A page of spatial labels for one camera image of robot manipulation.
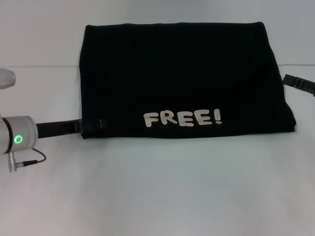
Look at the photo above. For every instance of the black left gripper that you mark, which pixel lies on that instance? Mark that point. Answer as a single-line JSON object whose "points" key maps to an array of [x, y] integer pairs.
{"points": [[56, 127]]}

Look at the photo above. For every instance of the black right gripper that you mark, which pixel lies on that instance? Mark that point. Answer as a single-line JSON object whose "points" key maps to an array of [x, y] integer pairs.
{"points": [[307, 87]]}

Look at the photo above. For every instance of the black shirt with FREE print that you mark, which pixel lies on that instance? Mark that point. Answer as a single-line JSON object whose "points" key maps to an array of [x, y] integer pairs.
{"points": [[182, 73]]}

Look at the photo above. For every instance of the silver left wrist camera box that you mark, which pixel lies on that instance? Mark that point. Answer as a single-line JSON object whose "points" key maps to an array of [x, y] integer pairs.
{"points": [[7, 78]]}

